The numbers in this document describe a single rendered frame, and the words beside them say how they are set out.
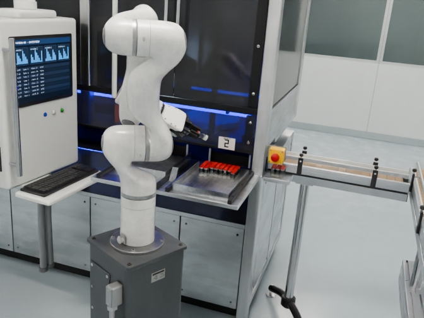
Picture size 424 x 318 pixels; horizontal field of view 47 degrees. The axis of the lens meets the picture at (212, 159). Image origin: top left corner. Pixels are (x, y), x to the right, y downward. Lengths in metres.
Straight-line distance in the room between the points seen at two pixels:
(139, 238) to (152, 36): 0.70
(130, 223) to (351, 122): 5.56
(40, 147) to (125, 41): 1.23
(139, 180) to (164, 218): 1.07
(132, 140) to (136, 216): 0.26
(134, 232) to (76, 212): 1.28
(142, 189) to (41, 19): 1.08
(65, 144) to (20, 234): 0.85
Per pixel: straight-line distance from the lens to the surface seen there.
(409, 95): 6.92
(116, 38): 1.34
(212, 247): 2.63
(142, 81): 1.42
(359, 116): 6.96
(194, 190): 2.11
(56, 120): 2.52
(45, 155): 2.50
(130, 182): 1.61
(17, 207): 3.18
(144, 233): 1.69
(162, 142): 1.55
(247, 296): 2.72
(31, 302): 3.02
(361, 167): 2.47
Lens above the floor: 1.70
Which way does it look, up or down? 19 degrees down
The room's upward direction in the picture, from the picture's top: 4 degrees clockwise
